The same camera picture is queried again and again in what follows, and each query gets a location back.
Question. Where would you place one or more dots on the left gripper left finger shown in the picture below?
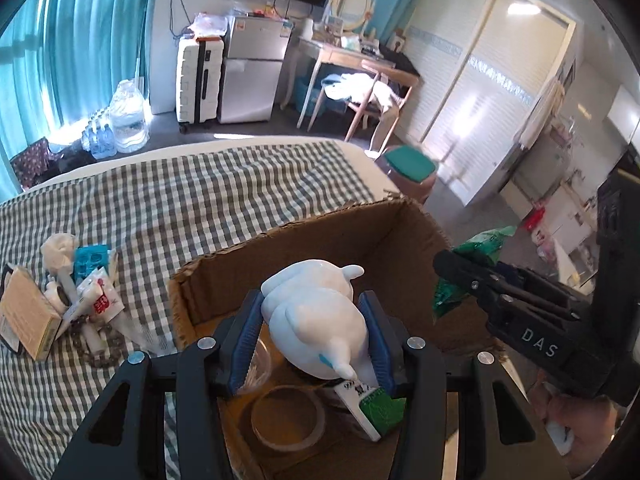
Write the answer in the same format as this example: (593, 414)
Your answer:
(123, 435)

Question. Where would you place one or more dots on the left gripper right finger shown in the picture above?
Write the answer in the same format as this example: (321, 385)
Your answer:
(471, 398)

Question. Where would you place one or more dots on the green 999 medicine box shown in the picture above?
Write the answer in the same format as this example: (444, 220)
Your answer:
(369, 412)

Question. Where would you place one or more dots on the white duck figurine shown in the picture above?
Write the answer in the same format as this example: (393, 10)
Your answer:
(313, 321)

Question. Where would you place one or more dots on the white tape roll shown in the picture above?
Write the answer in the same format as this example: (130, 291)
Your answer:
(288, 419)

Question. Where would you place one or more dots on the red white sachet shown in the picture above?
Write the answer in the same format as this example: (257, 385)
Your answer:
(96, 296)

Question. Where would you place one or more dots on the green snack bag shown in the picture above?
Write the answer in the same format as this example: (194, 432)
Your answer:
(456, 267)

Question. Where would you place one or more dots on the teal blister pack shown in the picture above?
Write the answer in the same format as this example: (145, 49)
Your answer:
(89, 258)

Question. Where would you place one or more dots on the tan cardboard medicine box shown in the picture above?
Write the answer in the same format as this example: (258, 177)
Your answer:
(30, 315)

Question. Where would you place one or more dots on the white tissue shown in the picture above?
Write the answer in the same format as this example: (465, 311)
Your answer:
(58, 253)

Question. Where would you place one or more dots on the dark tissue paper pack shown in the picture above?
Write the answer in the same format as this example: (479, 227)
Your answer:
(8, 338)

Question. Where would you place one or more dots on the clear cotton swab container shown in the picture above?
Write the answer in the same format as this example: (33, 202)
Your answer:
(259, 370)

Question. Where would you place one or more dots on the person right hand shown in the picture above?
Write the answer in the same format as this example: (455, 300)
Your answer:
(593, 422)

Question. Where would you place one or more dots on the checkered tablecloth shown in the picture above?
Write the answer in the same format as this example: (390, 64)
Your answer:
(156, 216)

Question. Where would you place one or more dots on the white bed mattress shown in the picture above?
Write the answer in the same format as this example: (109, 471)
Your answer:
(359, 159)

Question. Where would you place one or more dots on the brown stool teal cushion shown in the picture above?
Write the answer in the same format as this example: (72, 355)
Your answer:
(410, 170)

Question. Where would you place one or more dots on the water bottle pack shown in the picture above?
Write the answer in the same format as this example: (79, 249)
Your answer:
(98, 137)

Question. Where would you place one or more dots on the dark patterned bag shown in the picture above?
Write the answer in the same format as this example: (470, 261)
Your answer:
(31, 163)

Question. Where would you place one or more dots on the large water jug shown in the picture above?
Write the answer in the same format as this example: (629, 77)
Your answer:
(127, 117)

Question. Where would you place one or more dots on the wooden chair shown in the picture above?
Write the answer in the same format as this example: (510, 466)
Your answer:
(403, 80)

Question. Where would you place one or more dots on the clothes on chair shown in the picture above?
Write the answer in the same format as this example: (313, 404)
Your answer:
(355, 87)

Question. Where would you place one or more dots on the white louvered wardrobe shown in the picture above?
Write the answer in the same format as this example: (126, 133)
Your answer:
(485, 66)

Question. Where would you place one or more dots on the white suitcase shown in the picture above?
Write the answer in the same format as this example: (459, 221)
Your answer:
(199, 67)

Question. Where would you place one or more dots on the wooden desk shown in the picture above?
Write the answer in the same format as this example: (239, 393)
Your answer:
(316, 58)

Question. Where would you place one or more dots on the silver mini fridge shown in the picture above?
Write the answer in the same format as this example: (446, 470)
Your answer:
(254, 52)

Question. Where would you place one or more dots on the teal curtain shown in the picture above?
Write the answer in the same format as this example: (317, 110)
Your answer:
(61, 61)

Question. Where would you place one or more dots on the oval vanity mirror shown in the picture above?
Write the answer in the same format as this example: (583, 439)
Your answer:
(351, 14)

